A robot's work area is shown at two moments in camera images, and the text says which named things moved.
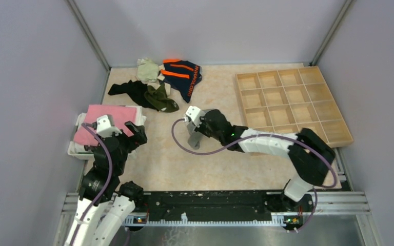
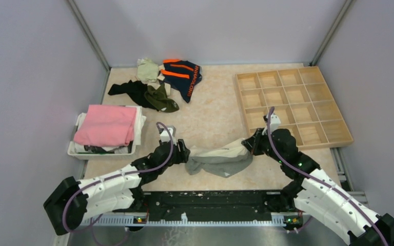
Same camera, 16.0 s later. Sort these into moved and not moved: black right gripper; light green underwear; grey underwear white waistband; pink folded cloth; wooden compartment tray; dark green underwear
Moved: grey underwear white waistband; black right gripper
Not moved: light green underwear; dark green underwear; pink folded cloth; wooden compartment tray
